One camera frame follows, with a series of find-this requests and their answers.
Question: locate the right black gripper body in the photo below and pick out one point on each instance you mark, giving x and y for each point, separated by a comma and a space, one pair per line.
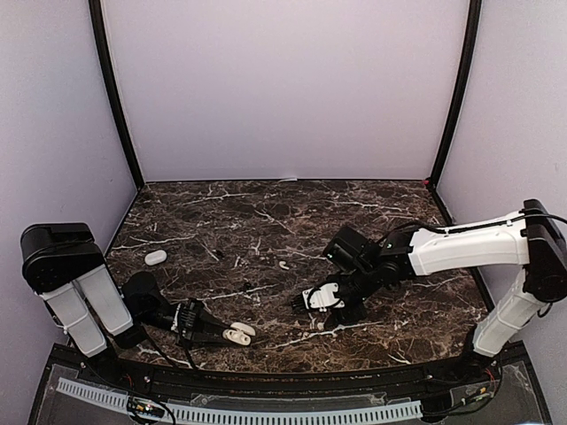
362, 282

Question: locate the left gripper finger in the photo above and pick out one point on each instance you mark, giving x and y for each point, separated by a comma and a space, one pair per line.
206, 340
209, 323

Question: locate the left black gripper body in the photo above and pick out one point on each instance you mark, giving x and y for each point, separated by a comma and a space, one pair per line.
190, 324

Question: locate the small white charging case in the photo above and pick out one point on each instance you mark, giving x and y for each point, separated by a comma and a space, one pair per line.
239, 333

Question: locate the white oval charging case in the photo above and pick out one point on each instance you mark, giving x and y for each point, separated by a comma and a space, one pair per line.
155, 257

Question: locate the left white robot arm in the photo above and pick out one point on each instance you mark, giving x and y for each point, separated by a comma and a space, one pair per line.
64, 266

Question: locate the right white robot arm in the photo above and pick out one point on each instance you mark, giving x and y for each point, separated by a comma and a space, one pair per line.
528, 238

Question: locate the white slotted cable duct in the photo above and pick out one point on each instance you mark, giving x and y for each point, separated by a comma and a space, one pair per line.
213, 409

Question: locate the black front rail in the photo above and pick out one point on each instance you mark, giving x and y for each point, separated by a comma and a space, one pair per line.
427, 380

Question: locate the right black frame post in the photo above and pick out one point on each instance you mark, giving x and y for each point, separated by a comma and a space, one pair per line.
460, 85

